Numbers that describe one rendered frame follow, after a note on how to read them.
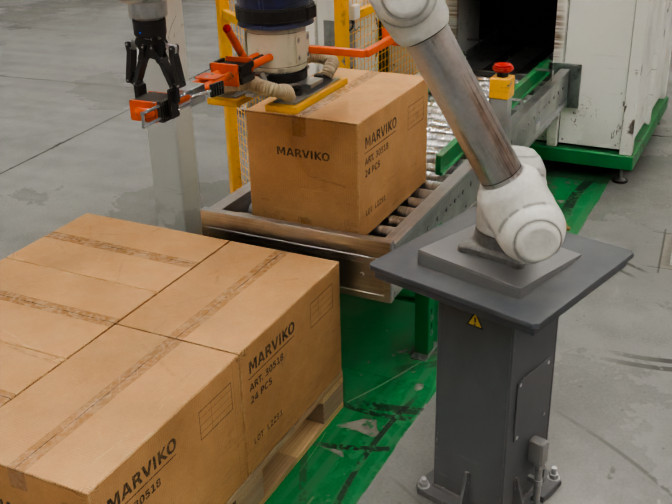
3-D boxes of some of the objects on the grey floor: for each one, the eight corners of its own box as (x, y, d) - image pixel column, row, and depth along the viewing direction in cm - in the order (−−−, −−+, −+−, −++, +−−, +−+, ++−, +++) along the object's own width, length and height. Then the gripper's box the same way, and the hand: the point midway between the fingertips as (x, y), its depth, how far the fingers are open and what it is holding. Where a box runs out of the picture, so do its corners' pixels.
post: (482, 330, 355) (495, 72, 312) (499, 333, 352) (515, 74, 309) (476, 338, 350) (489, 77, 307) (494, 342, 347) (509, 79, 304)
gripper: (196, 17, 209) (205, 115, 219) (121, 11, 218) (133, 106, 228) (177, 24, 203) (187, 124, 213) (101, 17, 212) (113, 114, 221)
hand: (158, 104), depth 219 cm, fingers closed on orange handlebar, 8 cm apart
